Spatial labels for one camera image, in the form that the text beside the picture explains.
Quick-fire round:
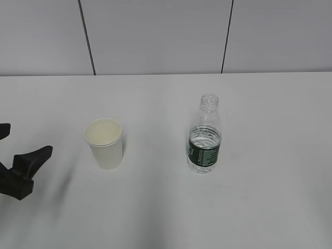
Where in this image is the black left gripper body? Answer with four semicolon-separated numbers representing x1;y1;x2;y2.
1;163;34;200

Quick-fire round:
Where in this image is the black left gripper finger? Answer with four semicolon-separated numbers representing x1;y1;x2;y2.
0;123;11;140
12;145;53;180

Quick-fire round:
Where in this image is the white paper cup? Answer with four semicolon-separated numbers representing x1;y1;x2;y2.
84;118;123;170

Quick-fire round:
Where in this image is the clear water bottle green label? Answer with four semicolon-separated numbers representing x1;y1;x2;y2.
187;93;222;174

